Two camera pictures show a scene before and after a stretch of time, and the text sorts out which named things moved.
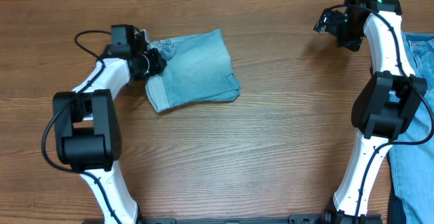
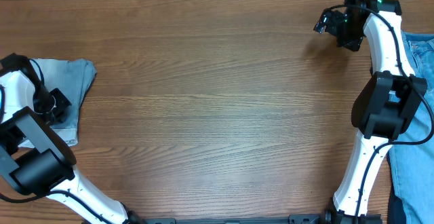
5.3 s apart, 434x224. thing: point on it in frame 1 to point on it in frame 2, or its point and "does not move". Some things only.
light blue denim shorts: (197, 69) to (70, 78)
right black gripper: (333, 22) does not move
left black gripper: (154, 62) to (58, 102)
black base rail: (292, 219) does not move
